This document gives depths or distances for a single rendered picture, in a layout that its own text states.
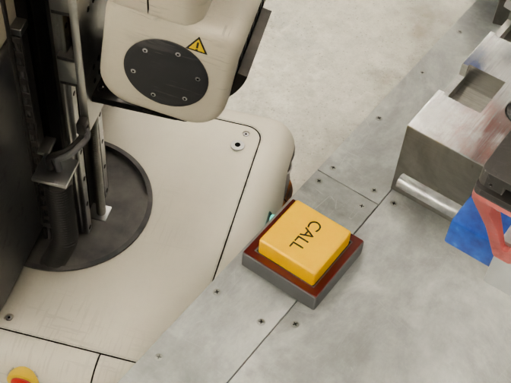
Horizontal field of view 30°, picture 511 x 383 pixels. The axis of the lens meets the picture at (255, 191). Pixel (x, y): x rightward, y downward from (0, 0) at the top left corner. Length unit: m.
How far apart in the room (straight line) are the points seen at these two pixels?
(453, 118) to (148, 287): 0.71
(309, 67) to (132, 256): 0.87
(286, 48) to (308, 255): 1.47
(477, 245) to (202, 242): 0.84
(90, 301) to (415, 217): 0.68
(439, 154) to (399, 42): 1.47
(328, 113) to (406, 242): 1.25
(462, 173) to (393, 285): 0.12
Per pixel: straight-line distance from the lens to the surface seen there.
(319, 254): 0.83
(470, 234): 0.73
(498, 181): 0.64
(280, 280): 0.84
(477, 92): 0.97
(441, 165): 0.89
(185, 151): 1.65
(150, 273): 1.49
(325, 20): 2.36
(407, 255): 0.90
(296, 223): 0.85
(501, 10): 1.14
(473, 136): 0.88
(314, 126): 2.10
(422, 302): 0.87
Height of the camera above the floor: 1.51
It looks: 50 degrees down
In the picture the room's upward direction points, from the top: 6 degrees clockwise
